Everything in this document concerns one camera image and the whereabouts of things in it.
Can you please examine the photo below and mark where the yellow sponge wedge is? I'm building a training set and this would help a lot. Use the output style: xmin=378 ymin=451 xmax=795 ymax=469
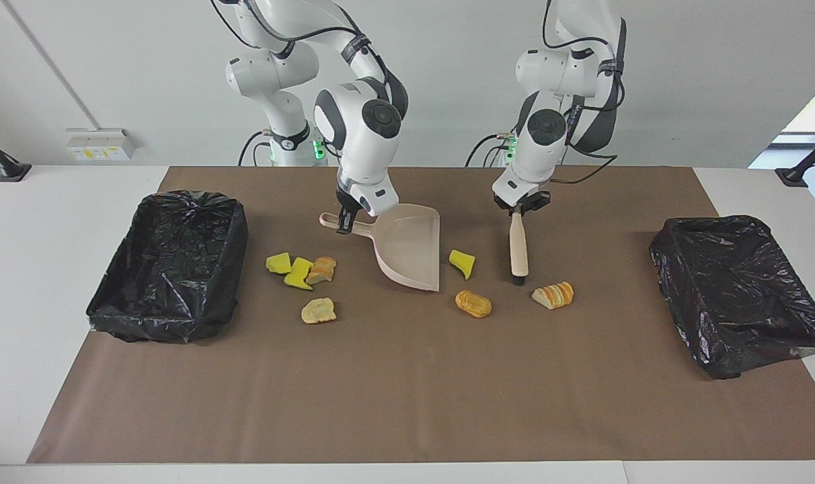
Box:
xmin=449 ymin=249 xmax=477 ymax=281

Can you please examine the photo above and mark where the white wall outlet box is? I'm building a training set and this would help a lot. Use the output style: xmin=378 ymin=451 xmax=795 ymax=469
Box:
xmin=66 ymin=128 xmax=139 ymax=162

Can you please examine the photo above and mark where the brown bread bun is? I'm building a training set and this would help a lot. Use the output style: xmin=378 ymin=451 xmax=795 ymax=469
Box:
xmin=455 ymin=290 xmax=494 ymax=319

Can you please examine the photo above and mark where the black left base cable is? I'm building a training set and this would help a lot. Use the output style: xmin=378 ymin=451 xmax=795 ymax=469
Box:
xmin=465 ymin=132 xmax=516 ymax=167

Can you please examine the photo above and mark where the black right base cable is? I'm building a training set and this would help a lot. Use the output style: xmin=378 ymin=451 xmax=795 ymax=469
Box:
xmin=238 ymin=130 xmax=274 ymax=167

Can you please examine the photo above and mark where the notched yellow sponge piece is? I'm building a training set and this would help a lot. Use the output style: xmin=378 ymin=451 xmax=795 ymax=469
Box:
xmin=284 ymin=257 xmax=315 ymax=291

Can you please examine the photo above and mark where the pale pink plastic dustpan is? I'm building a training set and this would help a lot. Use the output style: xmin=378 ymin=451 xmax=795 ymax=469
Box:
xmin=319 ymin=204 xmax=442 ymax=293

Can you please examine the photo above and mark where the pale crumpled bread lump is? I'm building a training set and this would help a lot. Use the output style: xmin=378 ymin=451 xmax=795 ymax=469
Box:
xmin=301 ymin=298 xmax=337 ymax=325

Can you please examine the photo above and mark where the black base cable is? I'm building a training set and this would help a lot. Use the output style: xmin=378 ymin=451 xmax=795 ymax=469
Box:
xmin=238 ymin=130 xmax=274 ymax=167
xmin=465 ymin=132 xmax=516 ymax=167

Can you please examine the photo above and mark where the brown paper table mat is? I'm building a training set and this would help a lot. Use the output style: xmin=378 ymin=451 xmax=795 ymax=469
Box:
xmin=28 ymin=166 xmax=815 ymax=465

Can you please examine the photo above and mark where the black clamp stand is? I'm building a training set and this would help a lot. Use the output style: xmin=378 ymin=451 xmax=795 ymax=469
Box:
xmin=0 ymin=129 xmax=32 ymax=183
xmin=775 ymin=130 xmax=815 ymax=188

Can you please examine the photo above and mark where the beige hand brush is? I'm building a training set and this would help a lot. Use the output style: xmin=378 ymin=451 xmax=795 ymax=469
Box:
xmin=509 ymin=210 xmax=530 ymax=286

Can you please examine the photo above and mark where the black bag lined bin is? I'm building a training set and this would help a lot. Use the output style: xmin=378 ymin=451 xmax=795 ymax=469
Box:
xmin=88 ymin=190 xmax=249 ymax=344
xmin=649 ymin=215 xmax=815 ymax=380

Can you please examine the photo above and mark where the small striped bread piece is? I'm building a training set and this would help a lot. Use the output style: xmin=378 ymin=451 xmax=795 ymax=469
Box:
xmin=305 ymin=256 xmax=338 ymax=286

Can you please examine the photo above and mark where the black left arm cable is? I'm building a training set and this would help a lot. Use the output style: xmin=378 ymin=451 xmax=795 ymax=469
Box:
xmin=542 ymin=0 xmax=628 ymax=186

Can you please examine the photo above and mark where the orange striped bread slice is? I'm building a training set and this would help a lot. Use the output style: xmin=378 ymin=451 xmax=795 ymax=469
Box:
xmin=531 ymin=281 xmax=575 ymax=310

